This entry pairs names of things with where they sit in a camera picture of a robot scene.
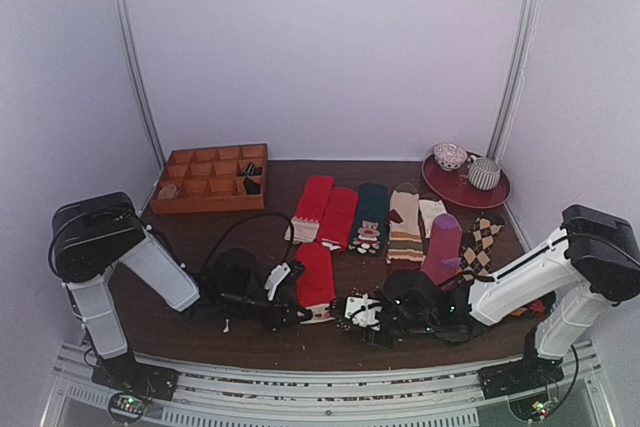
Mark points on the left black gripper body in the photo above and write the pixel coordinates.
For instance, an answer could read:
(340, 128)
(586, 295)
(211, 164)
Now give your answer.
(277, 310)

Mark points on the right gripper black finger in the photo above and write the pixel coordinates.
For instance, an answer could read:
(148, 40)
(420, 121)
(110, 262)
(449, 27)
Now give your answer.
(346, 305)
(346, 324)

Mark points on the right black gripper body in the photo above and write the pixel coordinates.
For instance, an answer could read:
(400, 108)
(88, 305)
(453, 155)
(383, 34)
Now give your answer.
(371, 336)

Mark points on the red sock with white cuff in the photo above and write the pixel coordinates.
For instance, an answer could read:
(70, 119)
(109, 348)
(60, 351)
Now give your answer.
(316, 286)

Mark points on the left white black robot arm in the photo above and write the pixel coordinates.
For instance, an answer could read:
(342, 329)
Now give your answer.
(93, 237)

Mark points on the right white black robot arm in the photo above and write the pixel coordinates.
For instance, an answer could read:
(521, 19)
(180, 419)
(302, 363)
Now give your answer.
(593, 253)

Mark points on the dark teal reindeer sock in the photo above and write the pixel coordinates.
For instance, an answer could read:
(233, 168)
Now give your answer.
(369, 231)

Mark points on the red sock white trim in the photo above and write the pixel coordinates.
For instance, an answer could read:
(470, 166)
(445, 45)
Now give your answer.
(336, 223)

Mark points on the beige striped sock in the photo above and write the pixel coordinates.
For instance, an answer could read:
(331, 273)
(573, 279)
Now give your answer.
(405, 241)

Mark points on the purple striped sock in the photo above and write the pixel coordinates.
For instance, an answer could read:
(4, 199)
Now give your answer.
(442, 261)

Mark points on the red sock beige cuff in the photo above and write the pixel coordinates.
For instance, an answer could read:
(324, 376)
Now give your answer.
(310, 209)

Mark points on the tan argyle sock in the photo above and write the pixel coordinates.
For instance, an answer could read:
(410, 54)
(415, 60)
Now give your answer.
(477, 243)

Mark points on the cream sock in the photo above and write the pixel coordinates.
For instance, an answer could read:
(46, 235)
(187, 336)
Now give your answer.
(430, 208)

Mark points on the black binder clips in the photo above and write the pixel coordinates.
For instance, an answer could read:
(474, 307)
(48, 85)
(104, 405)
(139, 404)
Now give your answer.
(249, 177)

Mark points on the black orange argyle sock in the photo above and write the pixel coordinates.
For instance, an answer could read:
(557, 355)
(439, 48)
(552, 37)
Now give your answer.
(537, 309)

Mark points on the orange wooden compartment tray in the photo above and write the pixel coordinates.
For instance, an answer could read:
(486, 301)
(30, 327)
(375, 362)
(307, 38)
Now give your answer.
(203, 180)

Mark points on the dark red round plate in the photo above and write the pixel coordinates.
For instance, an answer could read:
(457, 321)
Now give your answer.
(454, 187)

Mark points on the striped grey cup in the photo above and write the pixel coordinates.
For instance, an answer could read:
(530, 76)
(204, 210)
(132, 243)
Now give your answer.
(483, 173)

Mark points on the patterned pink bowl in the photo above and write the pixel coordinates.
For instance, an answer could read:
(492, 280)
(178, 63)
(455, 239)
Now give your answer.
(449, 156)

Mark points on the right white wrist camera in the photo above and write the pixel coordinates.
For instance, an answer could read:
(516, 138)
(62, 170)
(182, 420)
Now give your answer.
(369, 316)

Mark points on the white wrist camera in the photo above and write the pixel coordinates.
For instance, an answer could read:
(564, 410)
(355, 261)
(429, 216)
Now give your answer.
(282, 273)
(369, 316)

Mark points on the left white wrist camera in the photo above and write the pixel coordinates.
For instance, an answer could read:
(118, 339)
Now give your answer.
(282, 273)

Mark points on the metal base rail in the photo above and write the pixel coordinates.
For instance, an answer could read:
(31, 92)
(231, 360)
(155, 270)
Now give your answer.
(212, 395)

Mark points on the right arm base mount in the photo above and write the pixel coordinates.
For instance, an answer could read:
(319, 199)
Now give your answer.
(532, 386)

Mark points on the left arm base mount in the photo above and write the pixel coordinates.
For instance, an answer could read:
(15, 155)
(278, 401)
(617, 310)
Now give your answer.
(136, 386)

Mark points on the right aluminium frame post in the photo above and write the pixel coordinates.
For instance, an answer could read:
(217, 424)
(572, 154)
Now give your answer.
(514, 79)

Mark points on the aluminium frame post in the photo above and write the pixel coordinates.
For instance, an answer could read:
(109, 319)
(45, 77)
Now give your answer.
(137, 81)
(514, 79)

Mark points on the left aluminium frame post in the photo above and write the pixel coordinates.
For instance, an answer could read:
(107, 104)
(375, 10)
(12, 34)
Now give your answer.
(137, 81)

